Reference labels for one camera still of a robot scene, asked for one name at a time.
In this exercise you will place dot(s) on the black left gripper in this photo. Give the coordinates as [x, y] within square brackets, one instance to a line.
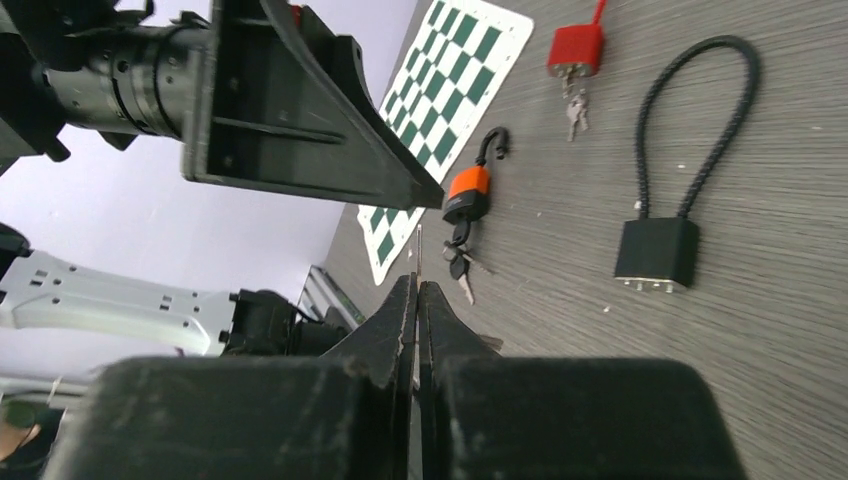
[279, 102]

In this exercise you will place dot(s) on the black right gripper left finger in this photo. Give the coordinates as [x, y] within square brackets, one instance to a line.
[343, 415]

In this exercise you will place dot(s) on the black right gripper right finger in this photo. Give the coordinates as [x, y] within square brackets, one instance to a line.
[486, 416]

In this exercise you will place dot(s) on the orange black padlock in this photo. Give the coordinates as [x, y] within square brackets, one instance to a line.
[468, 197]

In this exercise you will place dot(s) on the black cable padlock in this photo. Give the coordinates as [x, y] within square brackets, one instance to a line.
[661, 252]

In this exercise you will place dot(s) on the red cable padlock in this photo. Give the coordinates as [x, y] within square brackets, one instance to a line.
[576, 50]

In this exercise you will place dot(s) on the black headed keys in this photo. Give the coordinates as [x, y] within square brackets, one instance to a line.
[460, 260]

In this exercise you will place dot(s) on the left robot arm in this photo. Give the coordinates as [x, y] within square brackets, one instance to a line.
[39, 290]

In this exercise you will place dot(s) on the green white chessboard mat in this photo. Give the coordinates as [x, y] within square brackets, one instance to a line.
[453, 69]

